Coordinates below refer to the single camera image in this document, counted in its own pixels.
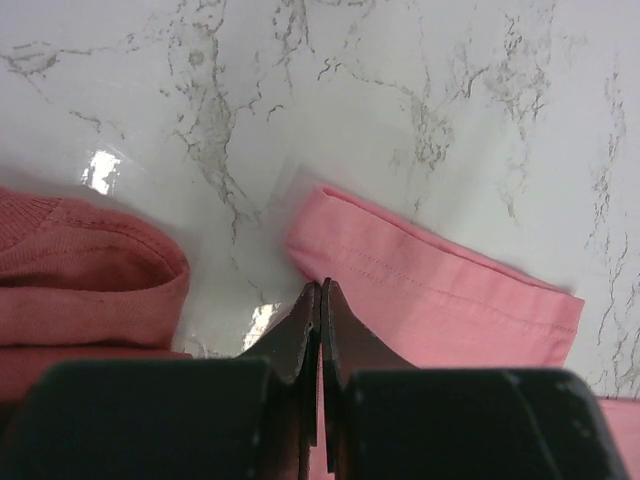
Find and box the pink t shirt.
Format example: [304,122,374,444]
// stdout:
[285,187,639,479]

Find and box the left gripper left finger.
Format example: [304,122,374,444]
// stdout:
[1,282,320,479]

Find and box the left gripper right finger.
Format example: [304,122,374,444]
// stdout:
[320,280,630,479]

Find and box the folded dark red t shirt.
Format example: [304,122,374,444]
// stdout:
[1,188,190,404]

